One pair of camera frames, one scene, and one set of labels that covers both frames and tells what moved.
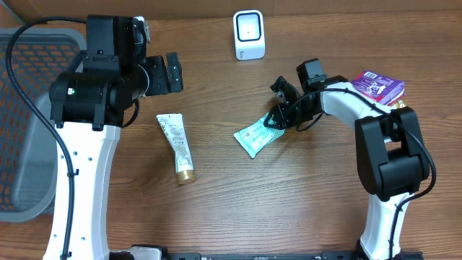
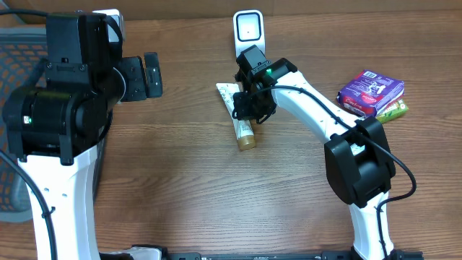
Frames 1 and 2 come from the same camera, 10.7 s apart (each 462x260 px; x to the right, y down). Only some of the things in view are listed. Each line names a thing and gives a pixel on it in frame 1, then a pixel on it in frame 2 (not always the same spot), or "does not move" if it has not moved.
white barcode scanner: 249,35 does not move
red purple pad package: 379,89 does not move
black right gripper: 289,121 to 249,112
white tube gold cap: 172,127 to 243,128
